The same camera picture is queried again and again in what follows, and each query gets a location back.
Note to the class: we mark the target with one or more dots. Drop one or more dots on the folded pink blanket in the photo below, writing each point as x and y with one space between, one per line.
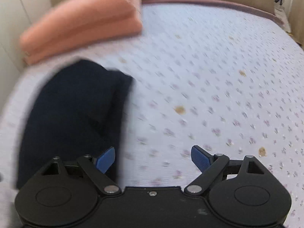
85 21

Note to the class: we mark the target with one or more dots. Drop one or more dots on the dark navy garment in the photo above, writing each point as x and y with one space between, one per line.
71 114

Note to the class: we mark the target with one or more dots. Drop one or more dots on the white floral bedspread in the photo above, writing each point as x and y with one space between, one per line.
213 80

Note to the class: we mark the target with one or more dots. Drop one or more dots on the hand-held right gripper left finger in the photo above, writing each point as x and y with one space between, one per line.
106 158

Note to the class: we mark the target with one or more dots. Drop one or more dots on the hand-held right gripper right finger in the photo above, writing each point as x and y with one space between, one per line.
200 158

